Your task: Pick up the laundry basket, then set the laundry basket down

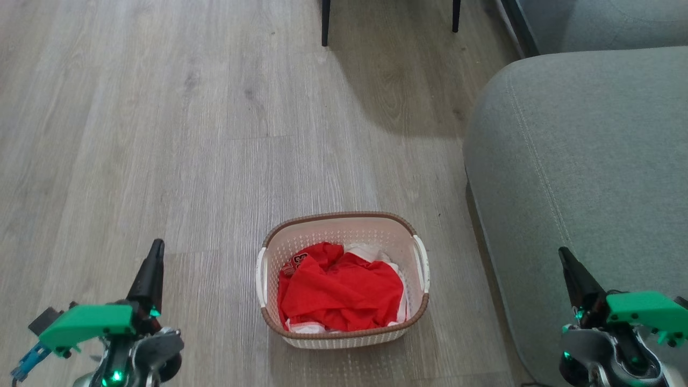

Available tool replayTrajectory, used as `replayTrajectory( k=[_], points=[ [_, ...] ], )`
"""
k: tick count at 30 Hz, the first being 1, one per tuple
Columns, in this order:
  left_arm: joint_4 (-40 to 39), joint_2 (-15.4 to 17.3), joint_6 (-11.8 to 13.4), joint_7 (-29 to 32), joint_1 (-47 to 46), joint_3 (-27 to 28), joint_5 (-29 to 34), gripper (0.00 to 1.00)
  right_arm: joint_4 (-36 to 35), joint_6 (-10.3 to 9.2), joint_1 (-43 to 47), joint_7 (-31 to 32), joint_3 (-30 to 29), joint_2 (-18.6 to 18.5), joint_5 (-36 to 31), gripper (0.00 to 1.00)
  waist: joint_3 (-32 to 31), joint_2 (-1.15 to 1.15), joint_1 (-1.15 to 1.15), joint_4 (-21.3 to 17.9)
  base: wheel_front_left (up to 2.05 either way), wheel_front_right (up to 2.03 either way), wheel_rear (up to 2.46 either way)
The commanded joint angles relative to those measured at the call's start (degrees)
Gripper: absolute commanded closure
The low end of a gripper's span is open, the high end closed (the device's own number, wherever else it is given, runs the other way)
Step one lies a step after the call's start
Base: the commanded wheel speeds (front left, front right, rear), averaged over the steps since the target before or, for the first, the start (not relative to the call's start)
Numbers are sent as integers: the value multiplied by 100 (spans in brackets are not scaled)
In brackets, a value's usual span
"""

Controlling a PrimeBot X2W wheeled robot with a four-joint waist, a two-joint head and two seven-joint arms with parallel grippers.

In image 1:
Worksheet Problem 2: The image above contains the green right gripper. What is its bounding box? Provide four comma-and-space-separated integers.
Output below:
558, 247, 688, 348

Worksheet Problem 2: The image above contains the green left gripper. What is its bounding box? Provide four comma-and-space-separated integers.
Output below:
38, 239, 165, 359

